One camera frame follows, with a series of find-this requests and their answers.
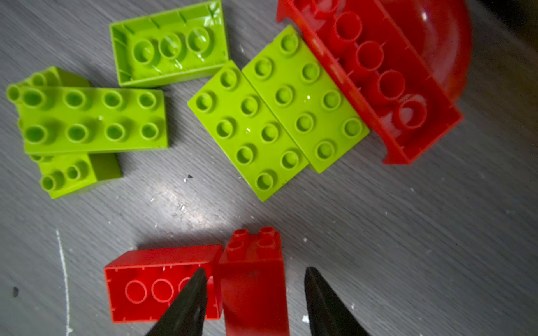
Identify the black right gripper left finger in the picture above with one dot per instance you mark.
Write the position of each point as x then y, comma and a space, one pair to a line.
186, 315

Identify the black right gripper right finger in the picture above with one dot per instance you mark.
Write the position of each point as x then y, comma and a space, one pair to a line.
327, 313

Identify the red lego pair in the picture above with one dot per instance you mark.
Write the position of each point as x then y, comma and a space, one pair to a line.
245, 283

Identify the green square lego plate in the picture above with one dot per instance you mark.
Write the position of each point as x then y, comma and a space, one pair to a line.
277, 115

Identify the green L-shaped lego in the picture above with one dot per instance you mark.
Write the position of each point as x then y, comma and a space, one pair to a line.
73, 131

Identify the red slope lego brick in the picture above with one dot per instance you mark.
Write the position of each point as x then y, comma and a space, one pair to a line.
379, 71

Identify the green small lego brick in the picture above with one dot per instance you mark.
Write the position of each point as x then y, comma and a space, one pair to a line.
171, 46

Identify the red arch lego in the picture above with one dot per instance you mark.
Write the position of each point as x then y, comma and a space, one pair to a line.
441, 33

